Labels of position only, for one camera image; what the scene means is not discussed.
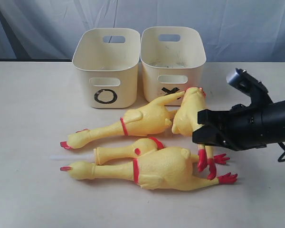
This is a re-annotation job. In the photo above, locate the headless yellow rubber chicken body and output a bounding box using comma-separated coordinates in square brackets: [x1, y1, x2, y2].
[171, 87, 229, 180]

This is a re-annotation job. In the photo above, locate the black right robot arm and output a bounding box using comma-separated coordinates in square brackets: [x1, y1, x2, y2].
[192, 100, 285, 151]

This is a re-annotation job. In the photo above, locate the detached chicken head with tube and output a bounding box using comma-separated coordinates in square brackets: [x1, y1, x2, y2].
[50, 137, 164, 165]

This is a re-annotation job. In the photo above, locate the cream bin marked O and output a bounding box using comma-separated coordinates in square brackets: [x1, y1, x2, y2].
[72, 28, 141, 108]

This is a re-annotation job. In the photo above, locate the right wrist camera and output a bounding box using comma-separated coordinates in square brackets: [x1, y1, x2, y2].
[226, 68, 273, 108]

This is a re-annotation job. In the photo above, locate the grey backdrop curtain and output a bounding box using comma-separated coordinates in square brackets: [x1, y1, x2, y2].
[0, 0, 285, 62]

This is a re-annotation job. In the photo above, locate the large yellow rubber chicken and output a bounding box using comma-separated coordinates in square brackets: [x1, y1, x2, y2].
[60, 147, 238, 191]

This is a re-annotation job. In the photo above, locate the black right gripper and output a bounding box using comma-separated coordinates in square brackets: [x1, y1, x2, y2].
[192, 104, 270, 151]

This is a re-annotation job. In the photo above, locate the cream bin marked X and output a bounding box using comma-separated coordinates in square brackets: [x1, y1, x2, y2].
[141, 26, 207, 102]

